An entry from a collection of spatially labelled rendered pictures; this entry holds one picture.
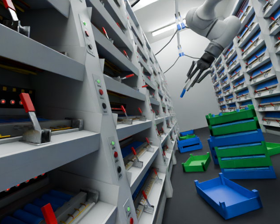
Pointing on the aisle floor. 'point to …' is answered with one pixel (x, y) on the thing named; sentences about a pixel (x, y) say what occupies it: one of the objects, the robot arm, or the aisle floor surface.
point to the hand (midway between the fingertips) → (188, 85)
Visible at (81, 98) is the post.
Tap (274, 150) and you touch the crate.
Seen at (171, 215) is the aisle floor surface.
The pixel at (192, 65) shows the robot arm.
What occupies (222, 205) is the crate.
